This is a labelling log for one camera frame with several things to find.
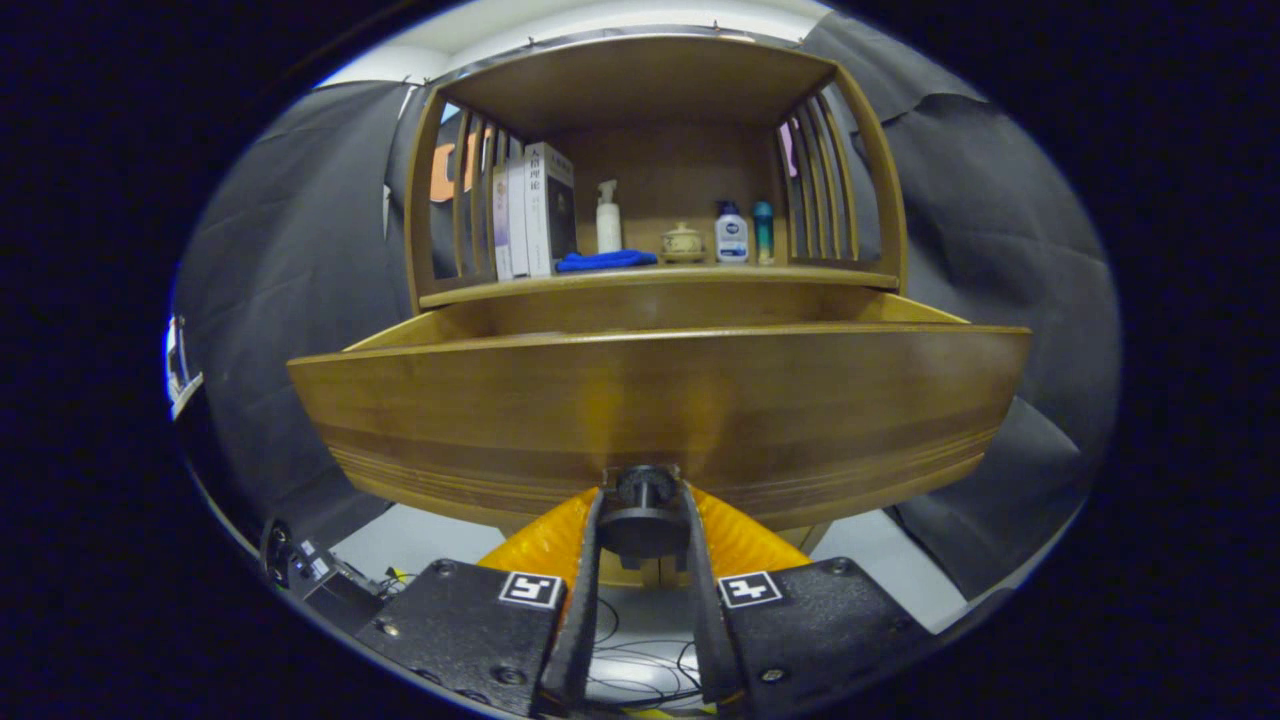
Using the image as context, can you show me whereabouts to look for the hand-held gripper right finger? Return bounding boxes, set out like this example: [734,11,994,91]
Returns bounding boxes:
[683,483,936,711]

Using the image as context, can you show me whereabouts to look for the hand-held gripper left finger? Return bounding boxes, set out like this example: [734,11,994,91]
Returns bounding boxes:
[355,487,606,719]

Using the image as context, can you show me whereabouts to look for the black round drawer knob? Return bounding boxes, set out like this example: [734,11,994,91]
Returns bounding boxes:
[597,465,691,561]

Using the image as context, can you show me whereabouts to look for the wooden drawer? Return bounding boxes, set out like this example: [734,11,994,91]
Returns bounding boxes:
[287,285,1033,531]

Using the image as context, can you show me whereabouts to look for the wooden countertop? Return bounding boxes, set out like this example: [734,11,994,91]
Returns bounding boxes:
[420,262,901,309]

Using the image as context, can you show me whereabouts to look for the wooden cabinet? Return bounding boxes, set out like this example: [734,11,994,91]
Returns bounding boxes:
[405,30,909,591]

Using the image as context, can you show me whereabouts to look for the black electronic box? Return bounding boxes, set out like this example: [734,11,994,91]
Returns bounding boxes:
[262,518,386,631]

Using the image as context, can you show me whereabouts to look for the blue folded cloth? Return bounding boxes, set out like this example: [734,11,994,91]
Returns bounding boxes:
[555,249,659,274]

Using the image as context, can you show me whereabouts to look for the beige lidded ceramic teacup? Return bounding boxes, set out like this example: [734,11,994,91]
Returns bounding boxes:
[660,222,707,264]

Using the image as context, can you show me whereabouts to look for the white bottle with blue cap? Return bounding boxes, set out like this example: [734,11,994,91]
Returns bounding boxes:
[714,201,750,264]

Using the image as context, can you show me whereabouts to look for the white pump bottle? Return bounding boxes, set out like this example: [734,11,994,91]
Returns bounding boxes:
[596,179,623,254]

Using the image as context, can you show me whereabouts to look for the thin pale pink book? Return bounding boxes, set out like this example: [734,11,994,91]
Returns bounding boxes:
[491,165,513,281]

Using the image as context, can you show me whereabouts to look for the thin white book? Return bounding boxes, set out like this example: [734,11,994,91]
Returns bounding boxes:
[506,158,531,279]

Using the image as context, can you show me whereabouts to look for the thick white and black book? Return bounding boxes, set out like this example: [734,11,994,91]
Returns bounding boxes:
[524,142,578,278]

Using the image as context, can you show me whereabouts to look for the white stand device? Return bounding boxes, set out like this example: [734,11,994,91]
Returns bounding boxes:
[165,315,206,421]

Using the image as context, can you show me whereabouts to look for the black floor cables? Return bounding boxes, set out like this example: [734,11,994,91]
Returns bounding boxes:
[585,595,706,713]

